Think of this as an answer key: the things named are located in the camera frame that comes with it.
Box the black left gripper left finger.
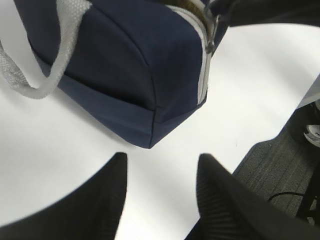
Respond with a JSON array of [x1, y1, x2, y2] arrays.
[[0, 152, 128, 240]]

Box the navy blue lunch bag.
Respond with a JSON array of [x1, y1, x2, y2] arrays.
[[0, 0, 232, 149]]

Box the black floor cable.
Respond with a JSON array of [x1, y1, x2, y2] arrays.
[[267, 191, 307, 202]]

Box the white sneaker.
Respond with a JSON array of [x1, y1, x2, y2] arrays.
[[303, 124, 320, 148]]

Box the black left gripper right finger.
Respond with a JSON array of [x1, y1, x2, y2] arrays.
[[186, 153, 320, 240]]

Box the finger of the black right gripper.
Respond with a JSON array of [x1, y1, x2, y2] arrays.
[[209, 0, 320, 27]]

